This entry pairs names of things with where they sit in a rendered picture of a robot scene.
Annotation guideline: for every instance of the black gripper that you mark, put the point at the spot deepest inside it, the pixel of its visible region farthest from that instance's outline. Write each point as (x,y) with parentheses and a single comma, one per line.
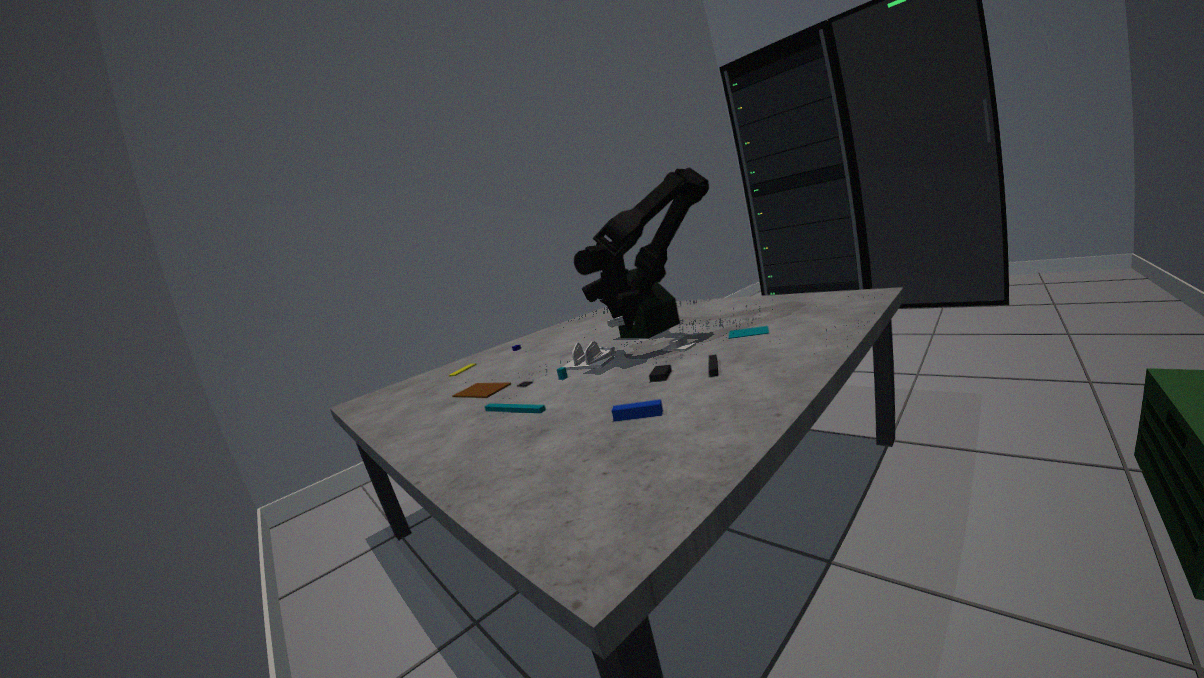
(625,300)

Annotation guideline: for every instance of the brown flat rectangular plate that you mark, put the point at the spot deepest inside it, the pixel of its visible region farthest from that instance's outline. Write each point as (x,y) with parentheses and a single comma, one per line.
(482,390)

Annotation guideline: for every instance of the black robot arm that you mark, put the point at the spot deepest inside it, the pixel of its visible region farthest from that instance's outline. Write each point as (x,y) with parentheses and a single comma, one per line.
(685,187)

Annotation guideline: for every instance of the blue rectangular block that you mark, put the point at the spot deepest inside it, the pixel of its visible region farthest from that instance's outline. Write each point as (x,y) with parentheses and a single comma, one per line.
(637,410)

